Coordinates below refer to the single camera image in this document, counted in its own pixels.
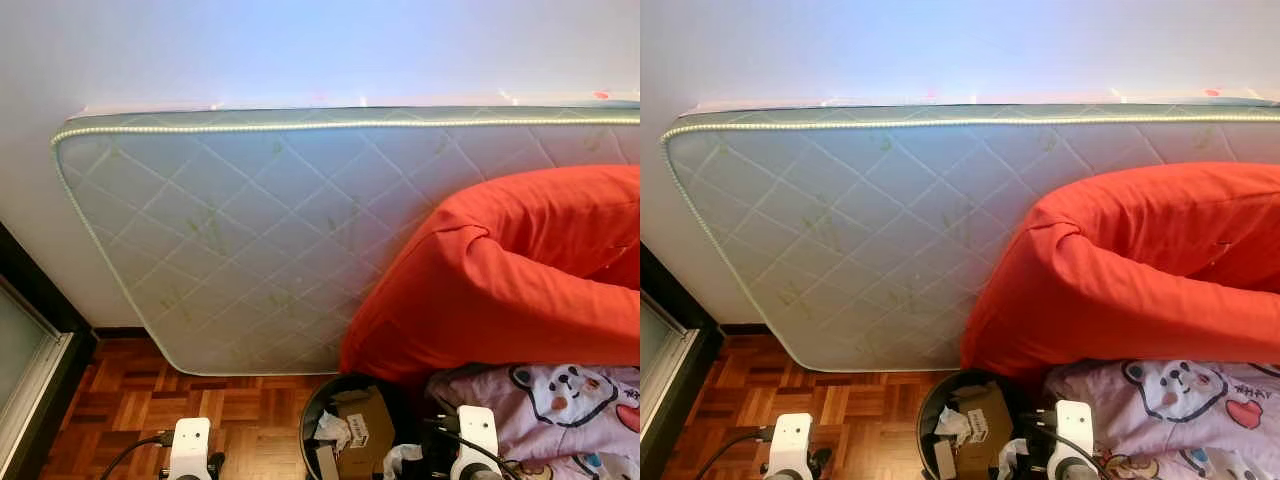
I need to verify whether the white tissue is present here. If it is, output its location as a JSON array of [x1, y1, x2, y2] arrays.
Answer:
[[383, 443, 426, 480], [995, 438, 1036, 480]]

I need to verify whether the brown cardboard box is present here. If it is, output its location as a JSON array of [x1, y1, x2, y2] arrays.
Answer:
[[945, 382, 1013, 479], [330, 385, 396, 479]]

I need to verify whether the black waste bin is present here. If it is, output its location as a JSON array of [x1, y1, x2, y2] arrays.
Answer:
[[915, 368, 1046, 480], [300, 372, 426, 480]]

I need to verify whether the white crumpled paper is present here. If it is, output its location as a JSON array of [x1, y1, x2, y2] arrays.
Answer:
[[933, 405, 973, 446], [313, 410, 353, 451]]

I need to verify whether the pink cartoon print blanket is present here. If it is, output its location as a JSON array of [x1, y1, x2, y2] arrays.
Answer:
[[425, 362, 641, 480], [1040, 358, 1280, 480]]

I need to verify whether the red fabric armchair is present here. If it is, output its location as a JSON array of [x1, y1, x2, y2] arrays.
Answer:
[[960, 162, 1280, 386], [340, 165, 641, 386]]

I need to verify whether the white quilted mattress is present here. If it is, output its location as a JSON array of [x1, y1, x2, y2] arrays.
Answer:
[[52, 100, 641, 376], [660, 98, 1280, 373]]

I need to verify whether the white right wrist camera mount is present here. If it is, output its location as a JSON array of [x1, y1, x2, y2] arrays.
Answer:
[[455, 405, 501, 480], [1052, 400, 1096, 480]]

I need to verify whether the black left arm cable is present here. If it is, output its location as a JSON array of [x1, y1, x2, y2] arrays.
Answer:
[[695, 428, 776, 480], [100, 430, 176, 480]]

